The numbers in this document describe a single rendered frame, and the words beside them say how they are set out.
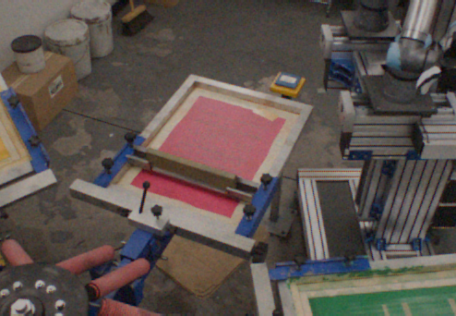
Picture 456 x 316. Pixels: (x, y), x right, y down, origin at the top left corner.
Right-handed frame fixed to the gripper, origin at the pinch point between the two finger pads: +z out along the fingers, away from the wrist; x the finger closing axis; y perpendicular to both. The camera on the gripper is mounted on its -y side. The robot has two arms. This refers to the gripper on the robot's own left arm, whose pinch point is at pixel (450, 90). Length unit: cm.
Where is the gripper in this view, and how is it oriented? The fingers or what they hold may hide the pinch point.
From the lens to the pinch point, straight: 142.2
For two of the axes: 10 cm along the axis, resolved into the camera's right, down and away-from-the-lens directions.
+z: -4.0, 6.2, -6.7
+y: 1.2, 7.6, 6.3
